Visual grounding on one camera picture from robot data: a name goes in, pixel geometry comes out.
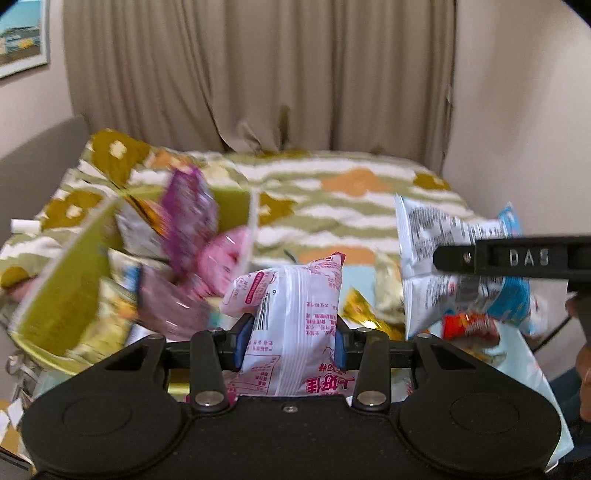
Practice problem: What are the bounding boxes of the white pink snack bag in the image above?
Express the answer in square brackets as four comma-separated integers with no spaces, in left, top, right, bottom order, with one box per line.
[221,252,356,397]

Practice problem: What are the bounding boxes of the white blue snack bag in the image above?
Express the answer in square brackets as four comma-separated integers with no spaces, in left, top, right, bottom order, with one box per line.
[396,196,531,338]

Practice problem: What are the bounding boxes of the purple snack bag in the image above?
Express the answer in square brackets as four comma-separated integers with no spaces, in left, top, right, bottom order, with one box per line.
[160,166,218,277]

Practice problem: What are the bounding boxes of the person's right hand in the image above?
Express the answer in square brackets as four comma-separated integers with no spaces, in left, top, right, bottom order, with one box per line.
[566,295,590,422]

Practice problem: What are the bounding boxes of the gold foil snack bag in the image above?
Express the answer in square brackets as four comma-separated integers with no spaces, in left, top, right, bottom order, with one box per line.
[341,288,405,341]

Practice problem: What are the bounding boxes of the dark brown snack packet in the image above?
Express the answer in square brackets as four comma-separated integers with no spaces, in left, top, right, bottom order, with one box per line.
[137,266,211,341]

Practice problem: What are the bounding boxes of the red small snack bag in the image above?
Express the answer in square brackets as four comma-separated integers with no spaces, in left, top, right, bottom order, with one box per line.
[442,313,500,346]

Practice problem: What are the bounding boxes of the floral striped duvet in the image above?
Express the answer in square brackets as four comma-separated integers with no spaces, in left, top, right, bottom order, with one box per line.
[1,129,475,289]

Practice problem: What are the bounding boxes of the green storage box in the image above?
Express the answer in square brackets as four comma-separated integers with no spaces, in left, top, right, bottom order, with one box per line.
[8,186,259,377]

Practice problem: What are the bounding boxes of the white paper roll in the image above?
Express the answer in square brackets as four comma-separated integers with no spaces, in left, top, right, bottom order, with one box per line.
[10,219,41,235]

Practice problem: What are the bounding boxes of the grey headboard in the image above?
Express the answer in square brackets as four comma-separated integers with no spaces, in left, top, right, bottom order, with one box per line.
[0,115,90,241]

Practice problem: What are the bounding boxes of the beige curtain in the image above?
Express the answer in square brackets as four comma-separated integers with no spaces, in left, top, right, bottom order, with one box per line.
[63,1,456,171]

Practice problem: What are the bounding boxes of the framed houses picture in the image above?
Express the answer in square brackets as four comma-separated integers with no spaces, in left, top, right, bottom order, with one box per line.
[0,0,49,79]

